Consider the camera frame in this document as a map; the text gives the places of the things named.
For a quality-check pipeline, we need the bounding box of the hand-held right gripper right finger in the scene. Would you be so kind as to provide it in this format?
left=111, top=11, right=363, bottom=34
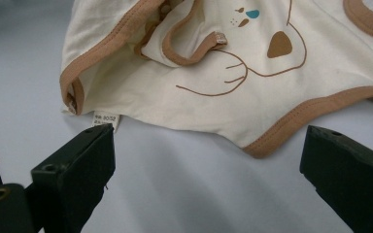
left=299, top=125, right=373, bottom=233

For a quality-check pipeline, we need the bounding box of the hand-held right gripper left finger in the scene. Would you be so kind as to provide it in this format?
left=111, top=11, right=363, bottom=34
left=31, top=123, right=117, bottom=233

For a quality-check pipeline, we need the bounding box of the cream baby bodysuit brown trim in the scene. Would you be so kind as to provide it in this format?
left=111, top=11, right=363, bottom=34
left=59, top=0, right=373, bottom=159

